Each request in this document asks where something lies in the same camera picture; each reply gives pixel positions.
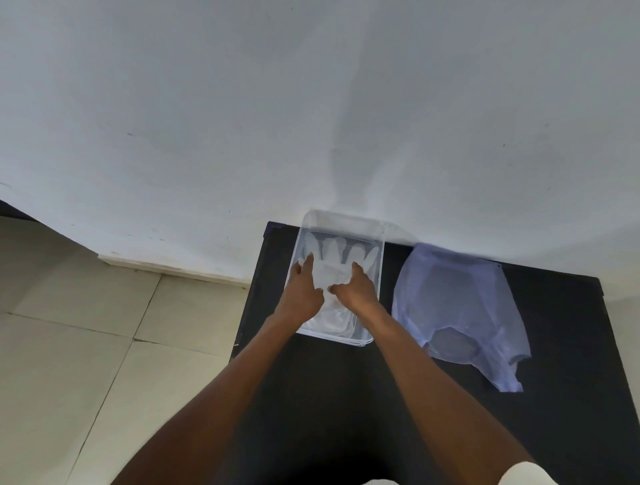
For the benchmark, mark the person's right thumb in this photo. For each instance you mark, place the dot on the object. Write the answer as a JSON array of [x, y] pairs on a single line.
[[340, 288]]

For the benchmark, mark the clear disposable plastic glove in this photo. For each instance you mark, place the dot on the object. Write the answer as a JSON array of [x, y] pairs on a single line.
[[340, 252]]

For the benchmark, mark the person's right forearm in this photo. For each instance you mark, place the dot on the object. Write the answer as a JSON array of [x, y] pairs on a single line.
[[440, 399]]

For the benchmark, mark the person's right hand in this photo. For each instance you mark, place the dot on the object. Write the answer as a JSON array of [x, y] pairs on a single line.
[[359, 296]]

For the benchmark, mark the translucent blue plastic bag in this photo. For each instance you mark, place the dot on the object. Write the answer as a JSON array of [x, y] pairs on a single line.
[[460, 300]]

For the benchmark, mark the clear plastic lid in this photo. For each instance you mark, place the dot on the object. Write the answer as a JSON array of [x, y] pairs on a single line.
[[400, 236]]

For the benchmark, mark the person's left hand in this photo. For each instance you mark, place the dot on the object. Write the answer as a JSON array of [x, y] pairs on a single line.
[[301, 295]]

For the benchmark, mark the person's left forearm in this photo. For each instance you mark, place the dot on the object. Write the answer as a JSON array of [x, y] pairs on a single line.
[[215, 399]]

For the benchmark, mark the clear plastic container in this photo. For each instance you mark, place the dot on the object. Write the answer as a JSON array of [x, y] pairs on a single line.
[[320, 222]]

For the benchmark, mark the person's left fingers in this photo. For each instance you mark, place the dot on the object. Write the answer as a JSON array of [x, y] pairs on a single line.
[[304, 269]]

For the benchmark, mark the white skirting board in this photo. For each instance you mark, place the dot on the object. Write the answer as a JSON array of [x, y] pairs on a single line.
[[150, 267]]

